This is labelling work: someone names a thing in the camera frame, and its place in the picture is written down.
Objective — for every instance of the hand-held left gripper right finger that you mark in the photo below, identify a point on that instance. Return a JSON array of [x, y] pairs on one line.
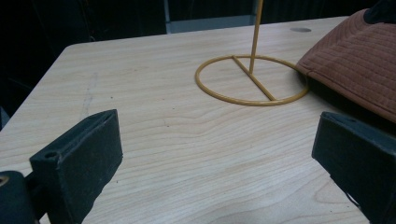
[[358, 155]]

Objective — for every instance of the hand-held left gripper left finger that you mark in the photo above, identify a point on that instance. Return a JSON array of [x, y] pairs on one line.
[[81, 161]]

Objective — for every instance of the yellow metal hat stand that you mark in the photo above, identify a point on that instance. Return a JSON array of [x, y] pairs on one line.
[[253, 56]]

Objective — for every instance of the round grey table grommet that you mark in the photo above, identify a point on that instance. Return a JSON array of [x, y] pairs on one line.
[[300, 30]]

